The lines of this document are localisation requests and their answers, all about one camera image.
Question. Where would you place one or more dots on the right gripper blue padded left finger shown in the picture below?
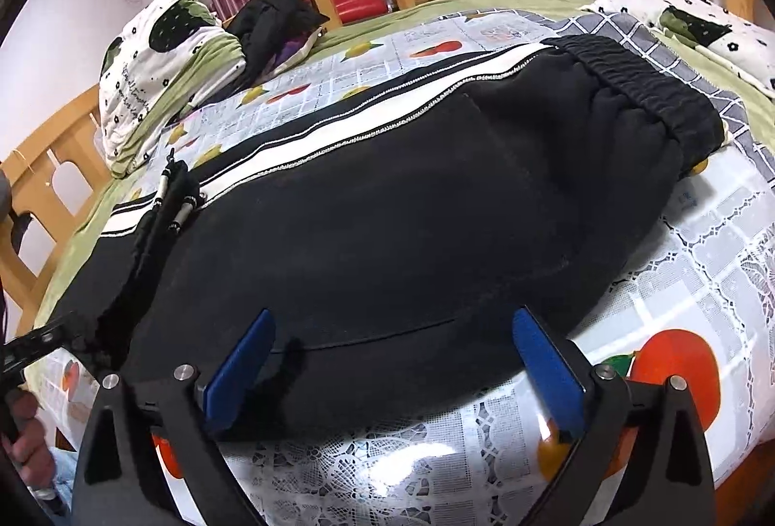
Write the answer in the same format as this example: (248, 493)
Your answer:
(225, 391)

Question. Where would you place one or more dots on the fruit print plastic table cover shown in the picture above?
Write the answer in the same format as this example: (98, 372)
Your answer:
(708, 267)

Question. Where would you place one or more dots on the white dotted pillow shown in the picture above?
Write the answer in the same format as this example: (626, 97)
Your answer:
(739, 45)

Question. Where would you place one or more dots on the wooden bed frame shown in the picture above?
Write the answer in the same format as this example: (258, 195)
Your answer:
(54, 180)

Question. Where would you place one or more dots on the person's left hand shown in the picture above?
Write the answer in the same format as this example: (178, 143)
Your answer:
(29, 451)

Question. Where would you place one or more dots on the white green dotted folded quilt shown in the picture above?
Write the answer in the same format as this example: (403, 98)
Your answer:
(166, 61)

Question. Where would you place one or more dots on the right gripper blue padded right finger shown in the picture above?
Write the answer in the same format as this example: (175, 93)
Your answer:
(556, 368)

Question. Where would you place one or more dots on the black folded garment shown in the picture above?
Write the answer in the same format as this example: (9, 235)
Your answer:
(264, 26)

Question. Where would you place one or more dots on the black pants with white stripe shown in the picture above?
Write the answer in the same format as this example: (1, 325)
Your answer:
(393, 235)

